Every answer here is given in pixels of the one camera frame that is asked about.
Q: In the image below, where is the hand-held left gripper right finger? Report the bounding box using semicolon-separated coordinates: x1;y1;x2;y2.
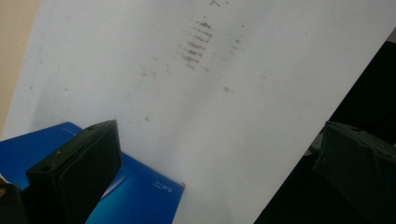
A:
312;120;396;224

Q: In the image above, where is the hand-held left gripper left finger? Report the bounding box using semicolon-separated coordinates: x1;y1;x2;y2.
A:
26;119;123;224

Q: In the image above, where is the blue cardboard box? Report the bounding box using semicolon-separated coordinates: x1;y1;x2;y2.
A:
0;120;187;224

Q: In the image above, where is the white paper mat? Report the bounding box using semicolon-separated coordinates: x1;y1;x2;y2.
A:
0;0;396;224

